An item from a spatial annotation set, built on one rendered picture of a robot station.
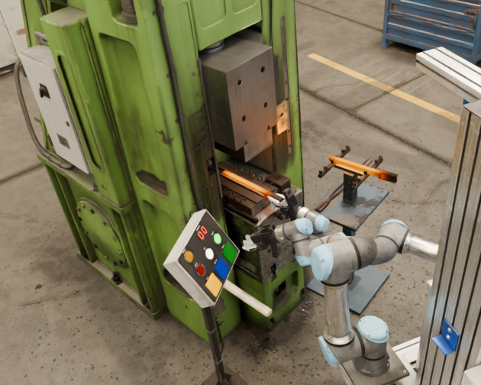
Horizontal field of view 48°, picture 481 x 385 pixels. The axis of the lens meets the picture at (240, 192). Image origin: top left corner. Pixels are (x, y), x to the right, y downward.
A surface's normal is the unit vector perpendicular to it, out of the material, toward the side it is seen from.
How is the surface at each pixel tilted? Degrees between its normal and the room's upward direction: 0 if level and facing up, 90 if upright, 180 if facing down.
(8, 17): 90
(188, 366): 0
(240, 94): 90
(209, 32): 90
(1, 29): 90
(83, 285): 0
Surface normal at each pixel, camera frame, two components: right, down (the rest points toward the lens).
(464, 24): -0.75, 0.46
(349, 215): -0.11, -0.78
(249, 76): 0.72, 0.37
